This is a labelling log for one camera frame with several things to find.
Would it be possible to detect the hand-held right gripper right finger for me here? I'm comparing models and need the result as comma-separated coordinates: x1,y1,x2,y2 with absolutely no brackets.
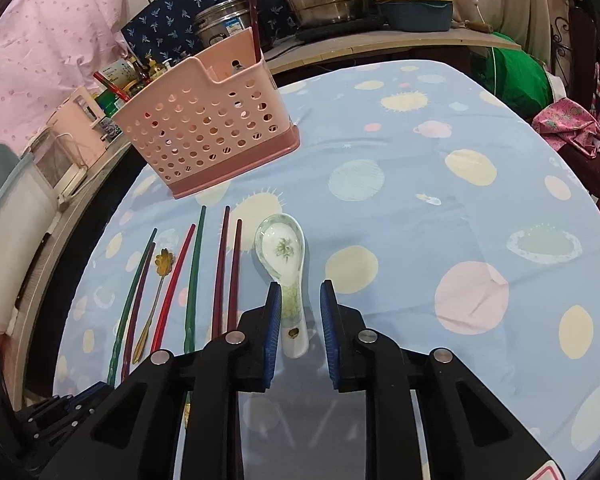
320,280,556,480

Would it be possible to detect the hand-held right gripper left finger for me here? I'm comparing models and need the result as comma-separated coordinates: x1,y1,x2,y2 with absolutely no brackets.
40,281,283,480

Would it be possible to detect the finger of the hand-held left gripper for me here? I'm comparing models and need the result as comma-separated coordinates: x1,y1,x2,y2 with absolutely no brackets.
12,396,93,456
55,382,113,411

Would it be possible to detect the dark red chopstick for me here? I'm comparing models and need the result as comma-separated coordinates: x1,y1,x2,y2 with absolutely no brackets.
211,205,231,342
120,241,157,383
245,0,263,63
227,218,244,333

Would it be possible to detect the white floral ceramic spoon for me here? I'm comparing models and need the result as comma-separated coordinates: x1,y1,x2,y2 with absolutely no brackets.
254,213,311,359

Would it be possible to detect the green chopstick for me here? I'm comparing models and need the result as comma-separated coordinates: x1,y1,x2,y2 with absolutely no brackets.
182,204,208,430
106,227,159,388

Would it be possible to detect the gold flower-head spoon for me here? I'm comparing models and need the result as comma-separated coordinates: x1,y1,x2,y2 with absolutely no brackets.
131,249,176,365

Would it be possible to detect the pink perforated utensil basket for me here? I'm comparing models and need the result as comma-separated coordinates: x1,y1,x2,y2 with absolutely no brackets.
111,55,301,200

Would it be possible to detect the white blue storage tub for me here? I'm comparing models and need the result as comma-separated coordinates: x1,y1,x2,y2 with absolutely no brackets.
0,145,61,333

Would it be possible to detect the wooden side counter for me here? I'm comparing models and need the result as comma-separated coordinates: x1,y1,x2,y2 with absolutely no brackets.
15,140,146,393

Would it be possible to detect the white clear-top appliance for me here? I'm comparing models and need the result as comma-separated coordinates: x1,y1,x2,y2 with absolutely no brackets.
30,130,88,202

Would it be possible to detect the pink electric kettle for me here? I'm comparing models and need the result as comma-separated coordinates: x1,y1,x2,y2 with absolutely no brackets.
50,86,120,162

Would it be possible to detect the dark sauce bottle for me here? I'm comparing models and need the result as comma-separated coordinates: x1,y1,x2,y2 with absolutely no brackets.
130,54,148,86

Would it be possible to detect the wooden counter board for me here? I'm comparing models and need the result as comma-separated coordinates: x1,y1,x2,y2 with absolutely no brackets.
262,25,523,76

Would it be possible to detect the white carton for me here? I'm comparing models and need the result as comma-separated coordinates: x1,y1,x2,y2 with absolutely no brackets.
97,57,137,88

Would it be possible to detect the black induction cooker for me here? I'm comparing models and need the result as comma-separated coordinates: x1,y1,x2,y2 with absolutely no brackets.
295,12,386,43

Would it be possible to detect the steel rice cooker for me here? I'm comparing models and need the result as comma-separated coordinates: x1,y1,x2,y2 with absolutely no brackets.
194,0,261,51

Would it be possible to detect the green plastic bag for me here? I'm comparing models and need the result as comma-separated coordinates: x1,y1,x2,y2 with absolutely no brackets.
472,32,553,121

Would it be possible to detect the pink floral cloth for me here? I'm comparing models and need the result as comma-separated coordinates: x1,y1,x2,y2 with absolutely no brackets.
530,97,600,228

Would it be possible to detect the navy leaf-print cloth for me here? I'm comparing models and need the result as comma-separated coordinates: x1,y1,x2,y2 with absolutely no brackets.
120,0,436,61

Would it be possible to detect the pink dotted curtain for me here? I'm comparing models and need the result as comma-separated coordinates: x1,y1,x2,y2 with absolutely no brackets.
0,0,146,156

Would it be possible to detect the black ornate metal frame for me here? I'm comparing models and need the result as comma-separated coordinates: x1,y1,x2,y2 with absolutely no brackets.
552,5,600,111

